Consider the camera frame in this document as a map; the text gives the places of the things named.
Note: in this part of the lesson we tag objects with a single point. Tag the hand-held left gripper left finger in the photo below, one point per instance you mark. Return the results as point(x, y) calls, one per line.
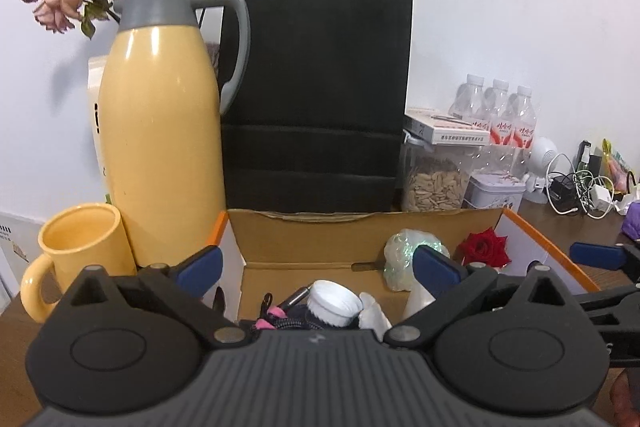
point(204, 268)

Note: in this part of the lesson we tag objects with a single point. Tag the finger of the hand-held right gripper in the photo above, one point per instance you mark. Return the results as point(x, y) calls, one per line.
point(595, 254)
point(607, 299)

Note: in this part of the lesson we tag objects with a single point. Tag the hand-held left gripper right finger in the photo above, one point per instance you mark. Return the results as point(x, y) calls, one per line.
point(434, 273)

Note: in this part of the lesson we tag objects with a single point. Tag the clear plastic bottle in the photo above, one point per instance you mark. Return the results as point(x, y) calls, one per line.
point(405, 257)

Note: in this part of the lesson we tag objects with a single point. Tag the red artificial rose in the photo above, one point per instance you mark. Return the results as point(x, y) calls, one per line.
point(482, 247)

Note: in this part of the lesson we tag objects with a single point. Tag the red cardboard box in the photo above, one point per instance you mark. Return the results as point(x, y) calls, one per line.
point(300, 237)

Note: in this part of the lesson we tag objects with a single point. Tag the white ridged bottle cap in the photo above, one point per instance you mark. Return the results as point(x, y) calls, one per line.
point(330, 302)

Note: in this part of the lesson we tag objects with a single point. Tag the purple packet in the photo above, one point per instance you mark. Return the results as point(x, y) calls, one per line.
point(632, 217)

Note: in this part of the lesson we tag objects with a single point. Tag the white charger plug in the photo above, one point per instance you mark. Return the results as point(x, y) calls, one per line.
point(601, 195)

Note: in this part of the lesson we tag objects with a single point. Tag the clear seed container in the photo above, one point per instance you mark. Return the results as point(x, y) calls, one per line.
point(435, 182)

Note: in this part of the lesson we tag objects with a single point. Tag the colourful snack packet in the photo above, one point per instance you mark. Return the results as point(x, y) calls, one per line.
point(617, 164)

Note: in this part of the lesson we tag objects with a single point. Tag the white tin box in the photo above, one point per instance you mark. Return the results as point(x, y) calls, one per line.
point(495, 194)

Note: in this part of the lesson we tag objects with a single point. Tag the small black adapter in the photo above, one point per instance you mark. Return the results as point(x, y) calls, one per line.
point(584, 152)

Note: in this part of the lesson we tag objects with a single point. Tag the white round desk device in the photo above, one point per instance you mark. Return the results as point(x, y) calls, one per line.
point(542, 157)

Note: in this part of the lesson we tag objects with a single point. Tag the yellow mug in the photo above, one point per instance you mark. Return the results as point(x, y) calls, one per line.
point(95, 247)

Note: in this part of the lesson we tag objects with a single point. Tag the yellow thermos jug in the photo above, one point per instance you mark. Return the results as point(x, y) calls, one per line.
point(155, 132)

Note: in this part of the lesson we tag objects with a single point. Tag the small flat white box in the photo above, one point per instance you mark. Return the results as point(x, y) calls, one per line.
point(445, 127)

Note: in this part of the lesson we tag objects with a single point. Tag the white milk carton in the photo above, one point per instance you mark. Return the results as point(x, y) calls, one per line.
point(96, 107)

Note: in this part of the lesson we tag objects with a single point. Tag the white board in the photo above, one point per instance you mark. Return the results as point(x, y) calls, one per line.
point(12, 237)

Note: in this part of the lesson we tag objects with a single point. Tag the black paper bag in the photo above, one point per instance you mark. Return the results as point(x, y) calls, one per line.
point(315, 82)

